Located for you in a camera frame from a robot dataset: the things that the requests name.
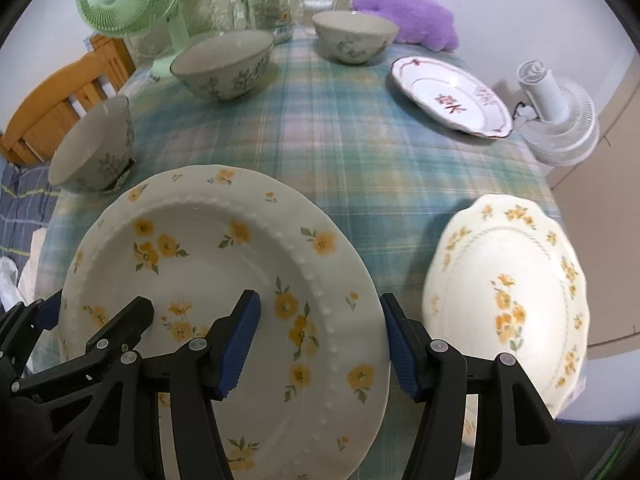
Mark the white plate with red pattern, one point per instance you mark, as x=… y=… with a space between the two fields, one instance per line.
x=450 y=87

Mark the white cloth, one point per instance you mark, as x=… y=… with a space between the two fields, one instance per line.
x=15 y=275

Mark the purple plush toy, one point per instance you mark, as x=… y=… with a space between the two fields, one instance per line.
x=410 y=15

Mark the cream floral bowl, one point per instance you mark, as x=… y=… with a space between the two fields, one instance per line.
x=92 y=150
x=225 y=67
x=355 y=35

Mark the beaded-rim yellow flower plate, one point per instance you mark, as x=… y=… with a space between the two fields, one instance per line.
x=225 y=260

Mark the white desk fan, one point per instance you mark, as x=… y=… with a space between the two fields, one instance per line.
x=555 y=115

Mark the glass jar with black lid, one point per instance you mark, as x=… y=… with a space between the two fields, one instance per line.
x=272 y=7

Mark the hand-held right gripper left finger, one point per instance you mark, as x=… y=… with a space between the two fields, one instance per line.
x=240 y=342

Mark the cotton swab container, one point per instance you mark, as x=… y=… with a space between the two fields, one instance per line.
x=317 y=9

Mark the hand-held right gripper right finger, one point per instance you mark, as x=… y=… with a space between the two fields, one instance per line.
x=400 y=355

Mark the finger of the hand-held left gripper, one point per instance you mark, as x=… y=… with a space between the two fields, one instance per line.
x=50 y=310
x=125 y=325

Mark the blue plaid blanket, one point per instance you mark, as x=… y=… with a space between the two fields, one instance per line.
x=25 y=200

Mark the scalloped yellow flower plate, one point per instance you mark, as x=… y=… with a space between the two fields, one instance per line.
x=505 y=280

